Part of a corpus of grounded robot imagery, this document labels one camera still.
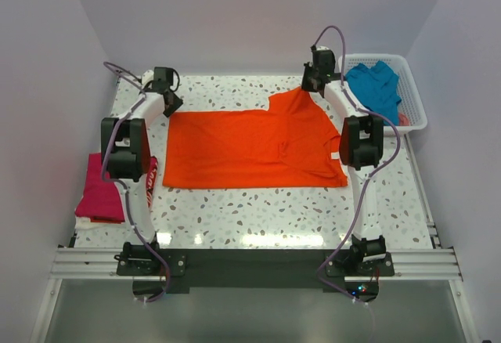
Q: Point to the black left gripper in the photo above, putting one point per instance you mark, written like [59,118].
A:
[177,103]

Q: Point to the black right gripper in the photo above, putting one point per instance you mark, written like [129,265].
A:
[304,84]

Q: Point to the orange t shirt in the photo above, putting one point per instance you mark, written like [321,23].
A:
[290,144]

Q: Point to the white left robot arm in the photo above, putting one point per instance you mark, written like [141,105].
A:
[126,153]

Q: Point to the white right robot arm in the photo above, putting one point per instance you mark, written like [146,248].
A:
[360,150]

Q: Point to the blue t shirt in basket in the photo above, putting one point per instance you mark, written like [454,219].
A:
[376,88]

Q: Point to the white plastic laundry basket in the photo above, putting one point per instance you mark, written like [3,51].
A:
[411,104]

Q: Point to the pink garment in basket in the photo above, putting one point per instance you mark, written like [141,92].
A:
[403,120]

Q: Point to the magenta folded t shirt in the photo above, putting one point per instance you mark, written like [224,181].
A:
[100,200]

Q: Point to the white folded t shirt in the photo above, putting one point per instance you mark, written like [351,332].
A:
[85,223]

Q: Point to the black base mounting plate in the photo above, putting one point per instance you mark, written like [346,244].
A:
[366,289]

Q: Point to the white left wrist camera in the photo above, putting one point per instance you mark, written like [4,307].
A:
[147,78]

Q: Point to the aluminium front rail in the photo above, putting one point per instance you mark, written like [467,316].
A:
[92,263]

